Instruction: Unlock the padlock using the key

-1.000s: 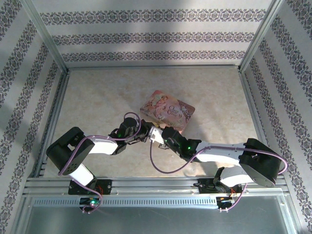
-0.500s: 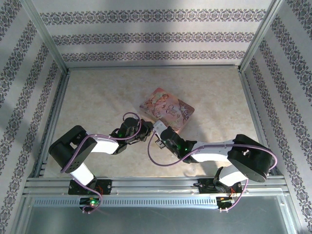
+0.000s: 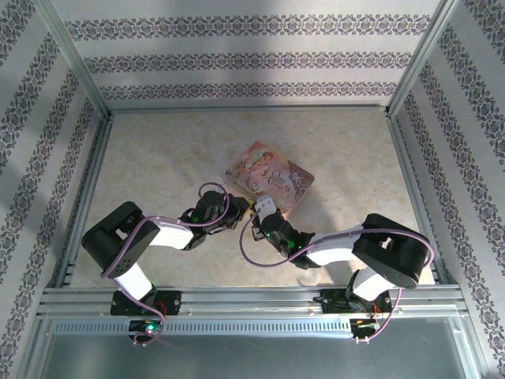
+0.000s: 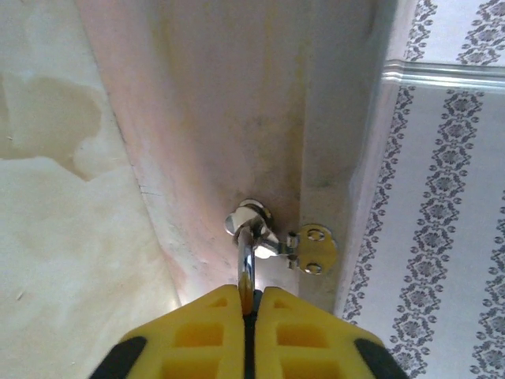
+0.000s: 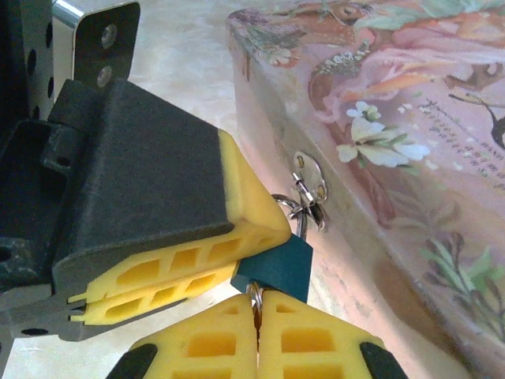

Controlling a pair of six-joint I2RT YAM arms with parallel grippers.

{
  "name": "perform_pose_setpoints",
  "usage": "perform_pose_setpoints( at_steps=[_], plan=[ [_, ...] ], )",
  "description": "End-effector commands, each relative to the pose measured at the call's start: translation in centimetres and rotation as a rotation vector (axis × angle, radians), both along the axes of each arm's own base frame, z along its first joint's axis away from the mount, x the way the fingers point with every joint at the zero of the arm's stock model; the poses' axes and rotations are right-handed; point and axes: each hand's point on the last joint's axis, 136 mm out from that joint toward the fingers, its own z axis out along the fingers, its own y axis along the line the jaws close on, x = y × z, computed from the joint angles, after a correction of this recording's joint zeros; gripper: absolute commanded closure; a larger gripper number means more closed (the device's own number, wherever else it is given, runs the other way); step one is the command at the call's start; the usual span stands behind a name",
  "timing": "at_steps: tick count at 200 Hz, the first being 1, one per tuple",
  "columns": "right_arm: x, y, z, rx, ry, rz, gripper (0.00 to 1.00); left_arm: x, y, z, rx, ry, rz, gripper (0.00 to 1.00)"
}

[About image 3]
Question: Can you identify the right controller board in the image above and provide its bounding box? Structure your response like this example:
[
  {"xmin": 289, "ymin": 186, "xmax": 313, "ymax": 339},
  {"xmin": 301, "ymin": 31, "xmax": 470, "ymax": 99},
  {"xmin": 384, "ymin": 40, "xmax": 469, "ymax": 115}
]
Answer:
[{"xmin": 350, "ymin": 317, "xmax": 383, "ymax": 331}]

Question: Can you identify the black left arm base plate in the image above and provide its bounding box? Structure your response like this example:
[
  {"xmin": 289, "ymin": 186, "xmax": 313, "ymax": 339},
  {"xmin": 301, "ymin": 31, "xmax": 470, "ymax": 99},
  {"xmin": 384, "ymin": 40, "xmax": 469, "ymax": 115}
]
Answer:
[{"xmin": 109, "ymin": 288, "xmax": 183, "ymax": 317}]

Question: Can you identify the left controller board with LED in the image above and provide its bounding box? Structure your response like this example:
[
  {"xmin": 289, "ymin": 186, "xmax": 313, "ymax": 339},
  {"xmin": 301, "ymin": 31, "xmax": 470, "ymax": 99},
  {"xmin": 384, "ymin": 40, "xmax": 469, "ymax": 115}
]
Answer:
[{"xmin": 128, "ymin": 319, "xmax": 165, "ymax": 333}]

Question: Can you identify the aluminium frame post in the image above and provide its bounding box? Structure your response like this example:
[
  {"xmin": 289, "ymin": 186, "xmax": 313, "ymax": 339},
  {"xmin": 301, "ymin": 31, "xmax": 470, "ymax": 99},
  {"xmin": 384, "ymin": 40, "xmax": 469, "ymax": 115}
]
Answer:
[
  {"xmin": 387, "ymin": 0, "xmax": 463, "ymax": 116},
  {"xmin": 34, "ymin": 0, "xmax": 110, "ymax": 116}
]

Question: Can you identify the aluminium mounting rail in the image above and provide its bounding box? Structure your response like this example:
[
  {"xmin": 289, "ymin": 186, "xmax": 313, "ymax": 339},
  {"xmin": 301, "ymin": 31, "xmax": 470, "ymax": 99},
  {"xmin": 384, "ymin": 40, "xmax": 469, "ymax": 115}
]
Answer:
[{"xmin": 36, "ymin": 284, "xmax": 467, "ymax": 317}]

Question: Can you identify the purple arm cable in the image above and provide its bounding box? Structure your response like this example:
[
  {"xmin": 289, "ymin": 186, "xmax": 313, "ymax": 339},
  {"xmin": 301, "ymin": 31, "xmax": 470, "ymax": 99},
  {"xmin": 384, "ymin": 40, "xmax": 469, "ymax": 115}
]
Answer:
[
  {"xmin": 239, "ymin": 211, "xmax": 436, "ymax": 345},
  {"xmin": 100, "ymin": 182, "xmax": 232, "ymax": 348}
]

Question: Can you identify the grey metal sheet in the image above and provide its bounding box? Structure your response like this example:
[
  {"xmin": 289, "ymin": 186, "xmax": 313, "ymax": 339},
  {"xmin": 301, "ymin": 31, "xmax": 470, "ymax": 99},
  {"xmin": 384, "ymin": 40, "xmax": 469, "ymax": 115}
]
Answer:
[{"xmin": 23, "ymin": 315, "xmax": 488, "ymax": 379}]

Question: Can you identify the pink illustrated book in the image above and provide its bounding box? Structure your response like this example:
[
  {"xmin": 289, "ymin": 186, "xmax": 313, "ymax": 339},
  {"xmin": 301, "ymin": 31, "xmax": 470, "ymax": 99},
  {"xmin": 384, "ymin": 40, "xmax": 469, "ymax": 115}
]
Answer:
[{"xmin": 225, "ymin": 141, "xmax": 316, "ymax": 218}]

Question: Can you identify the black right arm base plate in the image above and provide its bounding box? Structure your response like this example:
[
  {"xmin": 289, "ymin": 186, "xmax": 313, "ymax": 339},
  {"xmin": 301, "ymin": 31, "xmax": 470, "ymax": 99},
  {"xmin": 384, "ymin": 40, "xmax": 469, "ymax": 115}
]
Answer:
[{"xmin": 318, "ymin": 288, "xmax": 392, "ymax": 317}]

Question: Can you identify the slotted grey cable duct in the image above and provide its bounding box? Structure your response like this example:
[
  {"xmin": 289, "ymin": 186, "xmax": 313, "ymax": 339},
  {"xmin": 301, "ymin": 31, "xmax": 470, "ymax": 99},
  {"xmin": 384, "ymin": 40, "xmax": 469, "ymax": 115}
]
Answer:
[{"xmin": 50, "ymin": 317, "xmax": 357, "ymax": 337}]

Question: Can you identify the aluminium frame back rail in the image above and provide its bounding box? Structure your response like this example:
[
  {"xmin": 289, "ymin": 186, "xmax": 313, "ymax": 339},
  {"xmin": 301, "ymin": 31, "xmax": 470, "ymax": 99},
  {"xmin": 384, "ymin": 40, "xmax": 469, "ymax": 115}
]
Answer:
[{"xmin": 107, "ymin": 103, "xmax": 391, "ymax": 116}]

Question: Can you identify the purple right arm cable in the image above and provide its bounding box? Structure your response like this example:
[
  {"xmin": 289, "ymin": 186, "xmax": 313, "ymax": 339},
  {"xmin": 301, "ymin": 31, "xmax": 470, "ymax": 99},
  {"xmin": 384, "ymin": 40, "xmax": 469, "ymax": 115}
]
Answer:
[{"xmin": 239, "ymin": 211, "xmax": 436, "ymax": 345}]

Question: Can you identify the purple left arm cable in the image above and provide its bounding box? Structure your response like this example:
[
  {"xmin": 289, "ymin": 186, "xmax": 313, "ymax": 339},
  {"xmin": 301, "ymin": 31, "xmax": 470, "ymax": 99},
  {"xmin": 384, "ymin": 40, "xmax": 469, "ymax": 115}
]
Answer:
[{"xmin": 100, "ymin": 182, "xmax": 232, "ymax": 348}]

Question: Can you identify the aluminium frame side rail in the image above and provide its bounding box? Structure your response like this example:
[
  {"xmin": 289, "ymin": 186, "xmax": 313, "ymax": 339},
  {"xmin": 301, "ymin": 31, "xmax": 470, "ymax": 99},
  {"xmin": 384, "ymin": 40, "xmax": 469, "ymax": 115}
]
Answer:
[
  {"xmin": 384, "ymin": 112, "xmax": 453, "ymax": 286},
  {"xmin": 47, "ymin": 112, "xmax": 115, "ymax": 288}
]

